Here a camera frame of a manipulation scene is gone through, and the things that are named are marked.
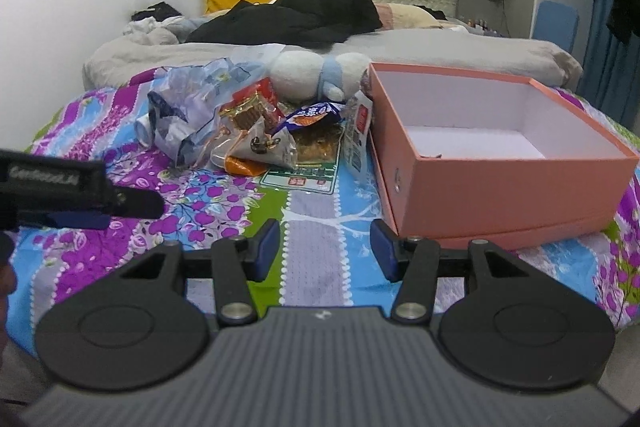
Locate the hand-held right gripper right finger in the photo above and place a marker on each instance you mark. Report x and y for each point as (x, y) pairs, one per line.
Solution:
(384, 252)

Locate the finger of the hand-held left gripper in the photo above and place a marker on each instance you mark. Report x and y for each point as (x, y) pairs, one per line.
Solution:
(137, 203)
(82, 221)

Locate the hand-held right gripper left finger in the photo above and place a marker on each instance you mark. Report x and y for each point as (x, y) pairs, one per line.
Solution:
(267, 249)

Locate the green bordered snack packet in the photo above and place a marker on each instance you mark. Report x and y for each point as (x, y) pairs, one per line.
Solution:
(305, 178)

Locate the pink cardboard box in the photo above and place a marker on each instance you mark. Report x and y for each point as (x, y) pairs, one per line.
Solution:
(500, 187)

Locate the blue noodle snack packet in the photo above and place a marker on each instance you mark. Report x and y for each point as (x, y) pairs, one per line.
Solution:
(310, 114)

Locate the clear blue plastic snack bag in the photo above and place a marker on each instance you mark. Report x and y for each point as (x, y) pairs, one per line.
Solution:
(190, 107)

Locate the white packet with red label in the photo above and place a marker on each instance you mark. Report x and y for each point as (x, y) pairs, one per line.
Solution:
(361, 127)

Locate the red snack packet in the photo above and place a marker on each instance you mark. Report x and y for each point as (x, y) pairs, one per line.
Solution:
(261, 98)

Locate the white clothes pile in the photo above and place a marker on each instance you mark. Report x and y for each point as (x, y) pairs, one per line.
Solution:
(150, 32)

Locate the white plush toy blue scarf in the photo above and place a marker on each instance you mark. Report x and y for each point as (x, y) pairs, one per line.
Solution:
(295, 74)

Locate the small dark cloth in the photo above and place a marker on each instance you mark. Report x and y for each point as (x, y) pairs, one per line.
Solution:
(157, 11)

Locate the beige pink pillow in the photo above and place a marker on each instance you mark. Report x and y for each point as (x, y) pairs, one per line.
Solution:
(410, 14)

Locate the black clothing pile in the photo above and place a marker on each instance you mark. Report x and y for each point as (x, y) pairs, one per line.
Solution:
(310, 12)

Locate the small bottles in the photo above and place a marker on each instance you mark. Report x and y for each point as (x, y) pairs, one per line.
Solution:
(477, 25)

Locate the blue curtain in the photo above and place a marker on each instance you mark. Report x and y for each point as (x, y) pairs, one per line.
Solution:
(605, 72)

